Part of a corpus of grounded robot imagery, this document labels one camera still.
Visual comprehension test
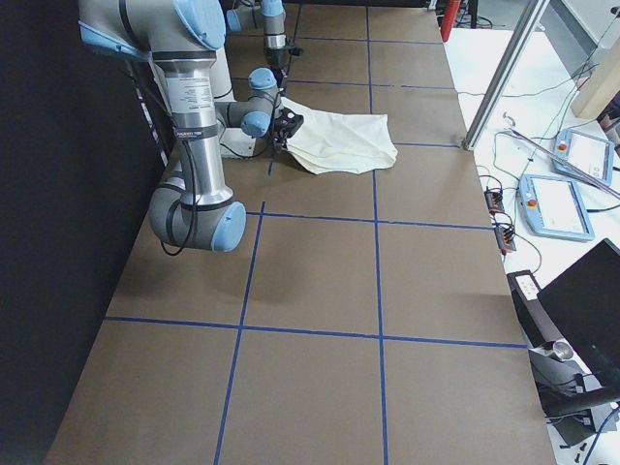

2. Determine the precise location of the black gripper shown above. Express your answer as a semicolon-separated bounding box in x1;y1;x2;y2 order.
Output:
264;42;303;78
270;108;304;160

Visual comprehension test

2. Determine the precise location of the cream long-sleeve cat shirt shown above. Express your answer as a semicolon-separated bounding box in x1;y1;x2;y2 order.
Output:
283;98;398;174

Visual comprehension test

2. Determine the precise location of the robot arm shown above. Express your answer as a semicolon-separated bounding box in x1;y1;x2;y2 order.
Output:
78;1;304;252
225;0;302;86

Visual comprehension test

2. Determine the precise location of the red cylinder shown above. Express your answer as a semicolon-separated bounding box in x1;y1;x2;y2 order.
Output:
440;0;461;43

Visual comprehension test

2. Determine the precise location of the orange black connector block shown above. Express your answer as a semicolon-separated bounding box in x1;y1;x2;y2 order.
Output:
483;189;505;215

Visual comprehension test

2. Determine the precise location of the near teach pendant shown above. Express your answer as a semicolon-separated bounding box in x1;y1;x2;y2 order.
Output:
517;174;595;242

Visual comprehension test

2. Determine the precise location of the teach pendant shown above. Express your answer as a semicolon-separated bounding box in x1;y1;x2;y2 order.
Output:
517;174;595;242
554;129;615;186

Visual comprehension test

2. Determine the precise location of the black box with label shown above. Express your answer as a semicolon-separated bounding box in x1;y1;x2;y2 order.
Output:
507;270;568;356

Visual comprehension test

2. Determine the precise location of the far teach pendant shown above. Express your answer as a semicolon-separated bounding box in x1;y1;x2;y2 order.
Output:
554;129;615;186

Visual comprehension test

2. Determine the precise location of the black monitor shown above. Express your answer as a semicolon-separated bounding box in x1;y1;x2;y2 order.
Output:
538;238;619;386

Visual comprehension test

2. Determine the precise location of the metal cup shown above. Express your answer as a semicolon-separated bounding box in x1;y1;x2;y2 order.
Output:
545;340;574;362

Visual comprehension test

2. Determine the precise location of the aluminium frame post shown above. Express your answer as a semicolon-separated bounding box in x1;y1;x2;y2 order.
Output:
461;0;550;151

